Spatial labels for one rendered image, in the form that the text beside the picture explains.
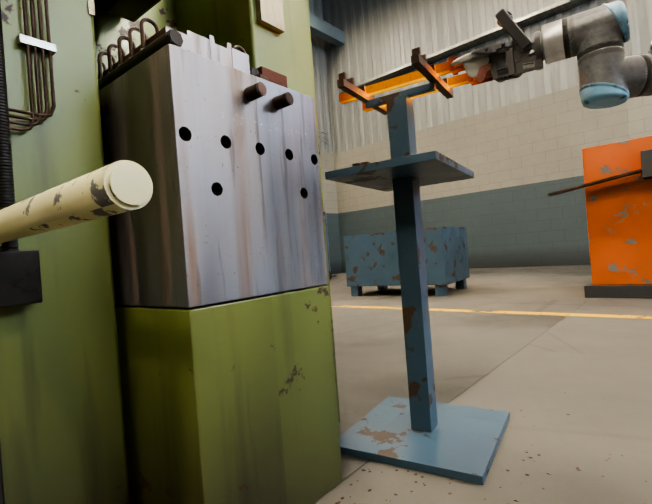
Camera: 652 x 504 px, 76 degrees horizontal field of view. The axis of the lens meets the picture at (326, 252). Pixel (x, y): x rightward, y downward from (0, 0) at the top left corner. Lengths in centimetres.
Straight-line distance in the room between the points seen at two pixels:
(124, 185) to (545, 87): 847
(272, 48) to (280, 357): 86
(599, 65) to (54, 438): 130
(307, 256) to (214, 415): 38
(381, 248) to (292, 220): 383
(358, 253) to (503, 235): 425
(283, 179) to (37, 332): 52
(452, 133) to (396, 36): 265
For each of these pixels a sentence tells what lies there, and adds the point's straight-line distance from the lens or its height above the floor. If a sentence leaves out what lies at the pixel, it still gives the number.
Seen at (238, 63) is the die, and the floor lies 96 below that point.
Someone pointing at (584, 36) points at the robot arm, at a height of 98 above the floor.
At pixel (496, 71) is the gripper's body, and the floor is 97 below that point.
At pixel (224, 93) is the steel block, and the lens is 86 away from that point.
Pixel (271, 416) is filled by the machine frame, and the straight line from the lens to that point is 89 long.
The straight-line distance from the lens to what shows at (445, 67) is 127.
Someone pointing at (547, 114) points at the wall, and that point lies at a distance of 858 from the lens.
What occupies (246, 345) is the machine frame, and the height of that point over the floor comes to 38.
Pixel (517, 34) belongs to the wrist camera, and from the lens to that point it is 124.
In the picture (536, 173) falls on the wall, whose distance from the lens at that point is 845.
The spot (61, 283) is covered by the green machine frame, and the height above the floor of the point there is 53.
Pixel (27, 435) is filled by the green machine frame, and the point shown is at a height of 29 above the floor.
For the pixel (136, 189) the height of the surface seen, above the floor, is 62.
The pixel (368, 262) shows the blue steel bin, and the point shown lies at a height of 39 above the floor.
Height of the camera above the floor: 55
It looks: level
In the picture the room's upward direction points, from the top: 4 degrees counter-clockwise
